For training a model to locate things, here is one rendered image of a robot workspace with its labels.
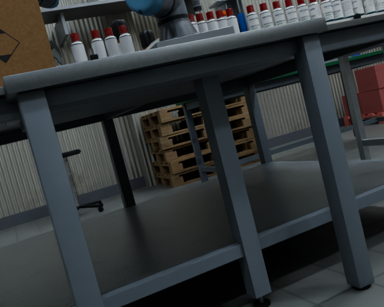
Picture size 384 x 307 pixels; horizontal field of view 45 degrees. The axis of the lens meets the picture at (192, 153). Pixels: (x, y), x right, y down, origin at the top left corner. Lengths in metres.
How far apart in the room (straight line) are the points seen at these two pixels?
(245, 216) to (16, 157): 3.93
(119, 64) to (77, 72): 0.10
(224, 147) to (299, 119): 4.97
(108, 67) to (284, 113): 5.19
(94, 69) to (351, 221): 0.87
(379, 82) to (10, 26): 4.97
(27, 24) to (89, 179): 3.82
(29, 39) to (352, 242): 1.15
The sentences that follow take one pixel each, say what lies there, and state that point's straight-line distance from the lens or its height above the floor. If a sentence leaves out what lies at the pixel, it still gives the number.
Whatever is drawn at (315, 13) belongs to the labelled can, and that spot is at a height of 0.99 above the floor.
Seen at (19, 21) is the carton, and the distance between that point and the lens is 1.52.
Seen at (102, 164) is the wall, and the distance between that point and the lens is 5.24.
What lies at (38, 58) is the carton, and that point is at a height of 0.93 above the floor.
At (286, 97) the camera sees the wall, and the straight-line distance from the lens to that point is 6.27.
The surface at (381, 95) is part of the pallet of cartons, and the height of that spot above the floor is 0.33.
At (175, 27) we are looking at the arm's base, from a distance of 1.64.
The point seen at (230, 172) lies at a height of 0.45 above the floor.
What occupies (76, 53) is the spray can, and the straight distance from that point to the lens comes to 1.93.
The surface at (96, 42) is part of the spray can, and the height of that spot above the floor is 1.03.
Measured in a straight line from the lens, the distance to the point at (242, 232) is 1.45.
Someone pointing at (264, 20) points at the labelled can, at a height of 1.00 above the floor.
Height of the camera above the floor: 0.64
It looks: 4 degrees down
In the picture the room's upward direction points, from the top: 14 degrees counter-clockwise
